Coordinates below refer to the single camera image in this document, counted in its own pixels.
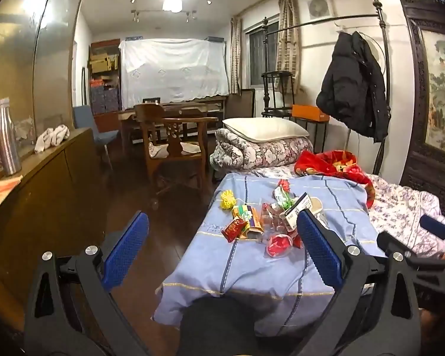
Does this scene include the cream pillow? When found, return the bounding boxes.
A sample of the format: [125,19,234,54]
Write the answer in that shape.
[222,117,310,143]

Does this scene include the white wall fan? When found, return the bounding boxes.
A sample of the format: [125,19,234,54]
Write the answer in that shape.
[307,0,334,19]

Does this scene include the wooden table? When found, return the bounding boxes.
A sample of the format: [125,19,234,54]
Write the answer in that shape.
[118,102,228,145]

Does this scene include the wooden armchair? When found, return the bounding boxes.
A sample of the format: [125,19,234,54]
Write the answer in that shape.
[133,104,219,193]

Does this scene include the pink papers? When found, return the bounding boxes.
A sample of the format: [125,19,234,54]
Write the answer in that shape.
[0,174,25,227]

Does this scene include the white draped sheet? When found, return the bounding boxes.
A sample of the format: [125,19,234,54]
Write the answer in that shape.
[119,38,231,106]

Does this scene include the steel bottle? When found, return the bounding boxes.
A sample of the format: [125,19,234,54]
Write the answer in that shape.
[0,97,22,176]

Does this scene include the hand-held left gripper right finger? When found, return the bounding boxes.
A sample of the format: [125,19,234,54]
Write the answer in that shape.
[296,208,421,356]

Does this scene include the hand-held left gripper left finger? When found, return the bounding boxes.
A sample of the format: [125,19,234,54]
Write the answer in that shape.
[24,211,151,356]

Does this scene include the yellow ribbon bow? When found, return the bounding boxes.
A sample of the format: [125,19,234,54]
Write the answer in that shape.
[220,190,238,210]

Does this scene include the barred window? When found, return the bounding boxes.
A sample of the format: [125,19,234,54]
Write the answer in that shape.
[247,28,280,90]

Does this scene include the red snack packet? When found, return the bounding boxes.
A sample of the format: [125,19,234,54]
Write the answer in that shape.
[221,218,250,243]

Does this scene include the black metal side table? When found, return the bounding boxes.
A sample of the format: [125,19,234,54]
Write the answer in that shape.
[293,117,329,152]

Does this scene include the person's leg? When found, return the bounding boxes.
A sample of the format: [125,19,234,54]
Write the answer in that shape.
[180,297,320,356]

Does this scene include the beige checked curtain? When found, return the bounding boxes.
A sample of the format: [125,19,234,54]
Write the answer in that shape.
[230,17,243,95]
[275,0,301,93]

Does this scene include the carved dark framed painting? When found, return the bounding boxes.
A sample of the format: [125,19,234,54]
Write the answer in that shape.
[398,0,445,216]

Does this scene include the green white wrapper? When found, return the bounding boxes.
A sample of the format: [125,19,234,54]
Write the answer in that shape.
[274,188,313,231]

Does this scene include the black round stool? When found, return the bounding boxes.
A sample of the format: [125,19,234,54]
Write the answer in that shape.
[261,70,295,119]

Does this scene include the blue chair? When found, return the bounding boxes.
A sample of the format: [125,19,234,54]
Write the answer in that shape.
[73,104,119,164]

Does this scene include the red patterned blanket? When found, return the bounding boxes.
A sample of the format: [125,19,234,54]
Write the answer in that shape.
[294,149,375,208]

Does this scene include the clear plastic bag red print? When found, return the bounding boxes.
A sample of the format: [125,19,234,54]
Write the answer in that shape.
[260,203,295,258]

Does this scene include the black puffer jacket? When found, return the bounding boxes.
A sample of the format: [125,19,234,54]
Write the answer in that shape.
[316,30,390,143]

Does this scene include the white crumpled cloth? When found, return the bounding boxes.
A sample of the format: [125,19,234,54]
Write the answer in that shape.
[34,124,70,153]

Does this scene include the white seat cloth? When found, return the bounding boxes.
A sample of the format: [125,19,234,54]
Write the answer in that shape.
[148,142,203,158]

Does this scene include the purple floral quilt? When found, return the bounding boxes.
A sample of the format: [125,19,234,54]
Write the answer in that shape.
[367,174,445,260]

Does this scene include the dark picture frame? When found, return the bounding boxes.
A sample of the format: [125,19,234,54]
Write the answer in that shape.
[226,89,256,119]

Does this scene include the shelf with cardboard boxes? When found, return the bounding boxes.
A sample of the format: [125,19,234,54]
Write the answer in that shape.
[89,39,121,115]

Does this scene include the orange paper carton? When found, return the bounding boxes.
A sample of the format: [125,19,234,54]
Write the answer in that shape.
[232,204,264,240]

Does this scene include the orange box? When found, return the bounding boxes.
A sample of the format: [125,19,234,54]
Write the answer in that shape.
[292,104,330,122]

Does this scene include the grey floral folded quilt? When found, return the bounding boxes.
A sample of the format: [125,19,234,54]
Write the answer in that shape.
[209,128,314,173]

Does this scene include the wooden cabinet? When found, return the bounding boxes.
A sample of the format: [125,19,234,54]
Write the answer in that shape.
[0,128,114,305]

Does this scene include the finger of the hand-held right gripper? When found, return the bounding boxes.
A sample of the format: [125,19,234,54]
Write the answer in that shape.
[377,231,445,292]
[419,214,445,243]

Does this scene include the blue striped bed sheet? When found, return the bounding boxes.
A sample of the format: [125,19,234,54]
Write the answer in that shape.
[152,172,388,336]

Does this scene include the white paper cup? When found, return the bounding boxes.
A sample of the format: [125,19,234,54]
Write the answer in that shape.
[308,196,330,228]

